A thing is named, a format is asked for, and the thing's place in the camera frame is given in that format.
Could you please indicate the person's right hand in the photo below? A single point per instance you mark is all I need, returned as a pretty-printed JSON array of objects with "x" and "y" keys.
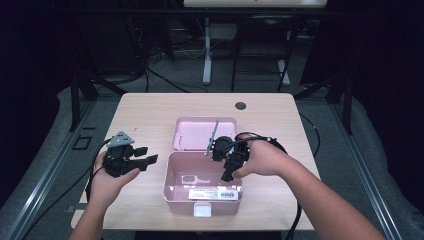
[{"x": 266, "y": 160}]

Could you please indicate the pink plastic storage box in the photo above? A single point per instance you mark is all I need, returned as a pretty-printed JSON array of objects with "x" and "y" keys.
[{"x": 200, "y": 133}]

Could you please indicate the white desk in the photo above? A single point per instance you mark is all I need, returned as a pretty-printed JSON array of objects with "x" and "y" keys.
[{"x": 207, "y": 66}]

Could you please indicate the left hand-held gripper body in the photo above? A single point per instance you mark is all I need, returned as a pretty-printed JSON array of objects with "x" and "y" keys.
[{"x": 118, "y": 160}]

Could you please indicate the grey tape strip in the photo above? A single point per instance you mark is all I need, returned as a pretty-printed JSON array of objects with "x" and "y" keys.
[{"x": 74, "y": 209}]

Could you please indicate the aluminium floor rail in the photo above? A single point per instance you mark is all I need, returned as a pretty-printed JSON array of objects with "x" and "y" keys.
[
  {"x": 366, "y": 186},
  {"x": 50, "y": 173}
]

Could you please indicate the person's left hand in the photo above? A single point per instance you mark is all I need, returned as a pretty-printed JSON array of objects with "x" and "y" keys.
[{"x": 105, "y": 190}]

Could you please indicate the black chair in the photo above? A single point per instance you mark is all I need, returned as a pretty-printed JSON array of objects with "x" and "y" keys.
[{"x": 263, "y": 21}]

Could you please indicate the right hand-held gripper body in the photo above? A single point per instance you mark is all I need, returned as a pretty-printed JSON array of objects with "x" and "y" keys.
[{"x": 221, "y": 148}]

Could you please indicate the black metal stand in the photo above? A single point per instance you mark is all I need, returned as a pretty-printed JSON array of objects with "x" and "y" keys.
[
  {"x": 347, "y": 110},
  {"x": 75, "y": 106}
]

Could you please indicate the white green medicine box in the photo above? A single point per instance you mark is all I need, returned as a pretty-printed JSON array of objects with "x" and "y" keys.
[{"x": 206, "y": 195}]

